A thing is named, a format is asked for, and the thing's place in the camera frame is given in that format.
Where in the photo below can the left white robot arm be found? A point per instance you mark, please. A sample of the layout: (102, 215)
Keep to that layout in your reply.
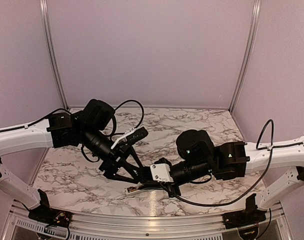
(92, 128)

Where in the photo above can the front aluminium rail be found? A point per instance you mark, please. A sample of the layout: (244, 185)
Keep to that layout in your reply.
(88, 226)

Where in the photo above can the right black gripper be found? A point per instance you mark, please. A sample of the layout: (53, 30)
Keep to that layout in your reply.
(167, 186)

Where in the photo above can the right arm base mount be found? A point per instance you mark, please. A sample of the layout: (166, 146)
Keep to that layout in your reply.
(250, 215)

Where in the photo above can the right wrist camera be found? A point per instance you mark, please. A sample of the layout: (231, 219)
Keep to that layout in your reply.
(158, 172)

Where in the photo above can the green gold battery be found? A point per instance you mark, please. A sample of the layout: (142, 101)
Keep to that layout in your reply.
(131, 189)

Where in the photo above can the left aluminium frame post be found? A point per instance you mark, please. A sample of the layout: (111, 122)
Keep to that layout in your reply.
(51, 52)

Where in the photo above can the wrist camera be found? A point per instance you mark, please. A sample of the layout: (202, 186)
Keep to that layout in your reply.
(158, 172)
(131, 137)

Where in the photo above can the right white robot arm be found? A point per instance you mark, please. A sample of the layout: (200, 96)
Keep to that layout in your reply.
(229, 161)

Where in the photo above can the white remote control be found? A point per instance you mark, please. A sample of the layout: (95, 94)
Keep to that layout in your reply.
(140, 189)

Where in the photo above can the right aluminium frame post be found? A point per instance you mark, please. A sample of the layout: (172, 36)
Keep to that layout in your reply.
(254, 22)

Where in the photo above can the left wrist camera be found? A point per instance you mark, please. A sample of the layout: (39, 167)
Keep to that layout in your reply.
(131, 137)

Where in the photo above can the aluminium frame post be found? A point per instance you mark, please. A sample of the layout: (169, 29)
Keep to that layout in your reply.
(51, 52)
(254, 22)

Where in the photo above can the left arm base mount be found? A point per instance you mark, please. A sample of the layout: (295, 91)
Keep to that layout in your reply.
(51, 216)

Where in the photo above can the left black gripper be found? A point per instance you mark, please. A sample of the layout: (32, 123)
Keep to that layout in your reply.
(111, 165)

